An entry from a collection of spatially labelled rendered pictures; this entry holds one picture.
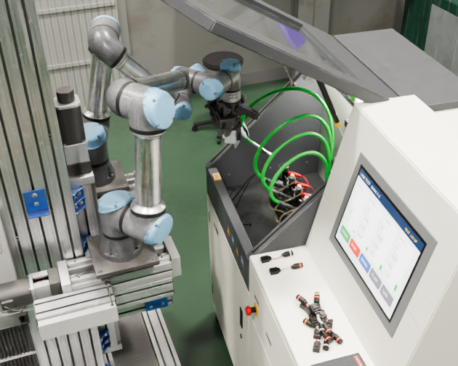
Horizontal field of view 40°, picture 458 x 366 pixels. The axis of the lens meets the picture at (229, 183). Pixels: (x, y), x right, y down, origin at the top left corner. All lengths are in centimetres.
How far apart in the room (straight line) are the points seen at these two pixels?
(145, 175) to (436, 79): 114
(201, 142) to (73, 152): 272
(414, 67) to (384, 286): 96
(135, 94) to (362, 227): 81
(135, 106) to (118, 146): 308
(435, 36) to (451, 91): 333
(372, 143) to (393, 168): 14
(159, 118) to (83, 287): 72
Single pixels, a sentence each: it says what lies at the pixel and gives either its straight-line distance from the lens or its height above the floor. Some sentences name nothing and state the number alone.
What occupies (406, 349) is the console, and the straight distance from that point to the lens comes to 187.
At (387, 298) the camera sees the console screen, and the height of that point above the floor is 119.
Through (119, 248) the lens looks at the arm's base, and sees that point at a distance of 223.
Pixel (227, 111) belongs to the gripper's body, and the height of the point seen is 139.
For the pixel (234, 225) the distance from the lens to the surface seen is 252.
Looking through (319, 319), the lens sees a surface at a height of 101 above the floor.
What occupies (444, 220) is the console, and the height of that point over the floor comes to 150.
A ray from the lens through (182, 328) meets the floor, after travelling 343.
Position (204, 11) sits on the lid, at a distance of 185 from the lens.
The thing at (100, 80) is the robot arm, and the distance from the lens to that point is 260.
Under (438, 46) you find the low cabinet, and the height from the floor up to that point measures 45.
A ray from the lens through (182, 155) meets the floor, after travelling 478.
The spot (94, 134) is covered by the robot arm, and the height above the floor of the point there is 126.
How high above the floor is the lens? 250
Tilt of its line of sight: 34 degrees down
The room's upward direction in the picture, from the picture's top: 1 degrees counter-clockwise
